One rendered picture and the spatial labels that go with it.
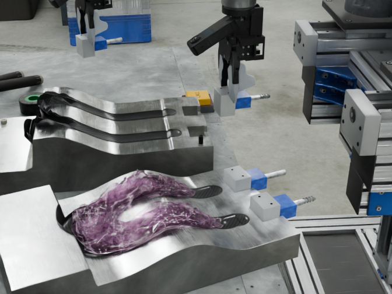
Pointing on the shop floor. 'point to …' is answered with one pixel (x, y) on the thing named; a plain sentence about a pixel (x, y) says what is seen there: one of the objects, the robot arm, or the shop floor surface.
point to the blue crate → (119, 28)
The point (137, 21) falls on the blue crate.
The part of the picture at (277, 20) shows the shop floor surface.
